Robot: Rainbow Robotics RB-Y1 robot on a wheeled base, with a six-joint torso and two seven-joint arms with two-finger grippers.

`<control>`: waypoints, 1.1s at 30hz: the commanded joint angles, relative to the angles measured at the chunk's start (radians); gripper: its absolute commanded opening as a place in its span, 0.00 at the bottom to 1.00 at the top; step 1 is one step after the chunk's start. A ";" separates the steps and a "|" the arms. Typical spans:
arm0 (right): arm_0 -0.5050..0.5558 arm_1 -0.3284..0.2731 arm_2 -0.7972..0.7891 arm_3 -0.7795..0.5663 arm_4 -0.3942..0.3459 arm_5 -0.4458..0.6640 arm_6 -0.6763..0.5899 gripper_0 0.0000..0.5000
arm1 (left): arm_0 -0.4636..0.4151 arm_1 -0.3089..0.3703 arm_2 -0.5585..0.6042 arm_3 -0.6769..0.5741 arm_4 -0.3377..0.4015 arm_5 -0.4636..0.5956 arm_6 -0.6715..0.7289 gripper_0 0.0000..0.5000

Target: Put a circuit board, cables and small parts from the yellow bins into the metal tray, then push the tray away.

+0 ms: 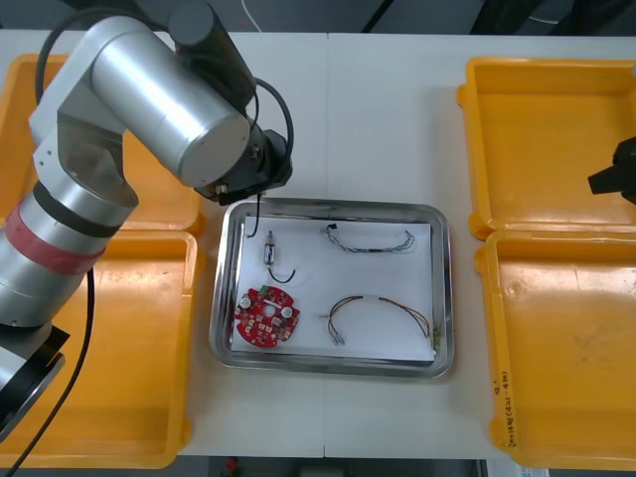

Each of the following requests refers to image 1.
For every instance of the steel tray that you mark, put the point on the steel tray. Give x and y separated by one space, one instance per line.
221 318

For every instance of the round red circuit board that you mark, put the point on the round red circuit board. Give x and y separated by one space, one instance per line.
268 320

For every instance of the black slanted bar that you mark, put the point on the black slanted bar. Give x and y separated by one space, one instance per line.
377 17

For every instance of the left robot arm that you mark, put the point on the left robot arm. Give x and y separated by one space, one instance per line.
149 94

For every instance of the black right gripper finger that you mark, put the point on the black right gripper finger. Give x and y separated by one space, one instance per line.
627 154
613 184

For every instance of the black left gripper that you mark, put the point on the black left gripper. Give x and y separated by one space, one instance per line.
268 164

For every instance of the yellow-orange plastic bin with handwriting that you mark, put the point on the yellow-orange plastic bin with handwriting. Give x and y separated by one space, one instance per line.
556 372

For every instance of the white paper sheet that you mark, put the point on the white paper sheet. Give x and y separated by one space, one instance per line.
367 278

